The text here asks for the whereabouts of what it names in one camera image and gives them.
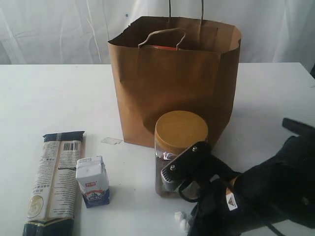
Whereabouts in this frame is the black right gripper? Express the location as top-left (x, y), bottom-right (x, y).
top-left (188, 179), bottom-right (246, 236)

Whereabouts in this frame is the white candy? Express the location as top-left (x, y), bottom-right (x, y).
top-left (179, 219), bottom-right (190, 233)
top-left (174, 211), bottom-right (187, 223)

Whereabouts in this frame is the clear jar with yellow lid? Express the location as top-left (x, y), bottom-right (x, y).
top-left (155, 111), bottom-right (208, 198)

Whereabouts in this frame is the small white milk carton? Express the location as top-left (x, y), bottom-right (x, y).
top-left (76, 156), bottom-right (110, 208)

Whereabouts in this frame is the brown paper bag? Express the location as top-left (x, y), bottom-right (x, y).
top-left (108, 15), bottom-right (242, 147)

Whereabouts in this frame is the long noodle package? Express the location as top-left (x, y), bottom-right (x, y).
top-left (23, 131), bottom-right (84, 236)

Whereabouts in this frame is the brown orange standup pouch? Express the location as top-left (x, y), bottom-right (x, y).
top-left (142, 45), bottom-right (186, 51)

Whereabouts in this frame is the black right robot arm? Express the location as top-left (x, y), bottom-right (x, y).
top-left (188, 118), bottom-right (315, 236)

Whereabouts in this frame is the clear tape piece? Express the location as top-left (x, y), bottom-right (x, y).
top-left (101, 137), bottom-right (122, 145)

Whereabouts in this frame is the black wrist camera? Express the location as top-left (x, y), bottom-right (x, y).
top-left (160, 142), bottom-right (239, 191)

